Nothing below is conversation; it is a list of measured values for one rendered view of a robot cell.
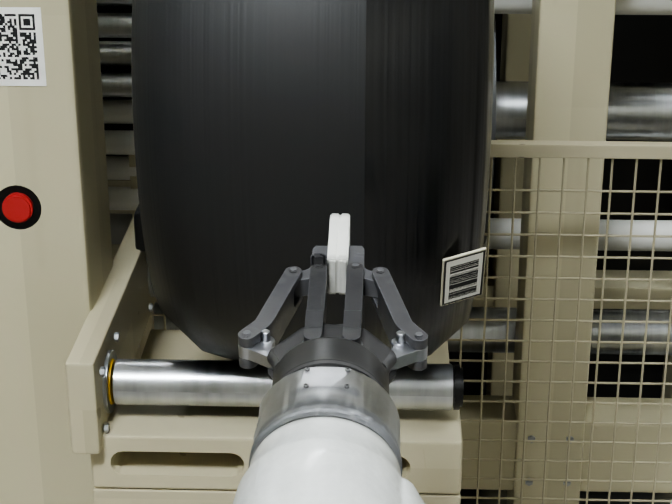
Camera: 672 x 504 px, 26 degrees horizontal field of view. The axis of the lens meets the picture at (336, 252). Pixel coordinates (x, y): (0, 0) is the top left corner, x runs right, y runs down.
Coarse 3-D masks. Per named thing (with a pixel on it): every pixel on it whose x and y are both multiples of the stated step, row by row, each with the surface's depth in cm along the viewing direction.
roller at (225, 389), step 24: (120, 360) 142; (144, 360) 142; (168, 360) 142; (192, 360) 142; (216, 360) 142; (120, 384) 140; (144, 384) 140; (168, 384) 140; (192, 384) 140; (216, 384) 140; (240, 384) 140; (264, 384) 140; (408, 384) 139; (432, 384) 139; (456, 384) 139; (408, 408) 141; (432, 408) 140; (456, 408) 140
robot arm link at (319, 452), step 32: (320, 416) 83; (256, 448) 85; (288, 448) 80; (320, 448) 80; (352, 448) 80; (384, 448) 83; (256, 480) 79; (288, 480) 78; (320, 480) 77; (352, 480) 78; (384, 480) 79
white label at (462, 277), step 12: (468, 252) 123; (480, 252) 124; (444, 264) 123; (456, 264) 124; (468, 264) 124; (480, 264) 125; (444, 276) 124; (456, 276) 125; (468, 276) 125; (480, 276) 126; (444, 288) 125; (456, 288) 126; (468, 288) 127; (480, 288) 127; (444, 300) 127; (456, 300) 127
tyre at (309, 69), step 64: (192, 0) 116; (256, 0) 115; (320, 0) 115; (384, 0) 115; (448, 0) 116; (192, 64) 116; (256, 64) 116; (320, 64) 115; (384, 64) 115; (448, 64) 116; (192, 128) 117; (256, 128) 117; (320, 128) 116; (384, 128) 116; (448, 128) 117; (192, 192) 119; (256, 192) 119; (320, 192) 118; (384, 192) 118; (448, 192) 120; (192, 256) 123; (256, 256) 122; (384, 256) 122; (448, 256) 124; (192, 320) 130; (448, 320) 132
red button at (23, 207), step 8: (16, 192) 141; (8, 200) 141; (16, 200) 141; (24, 200) 141; (8, 208) 141; (16, 208) 141; (24, 208) 141; (32, 208) 141; (8, 216) 142; (16, 216) 142; (24, 216) 142
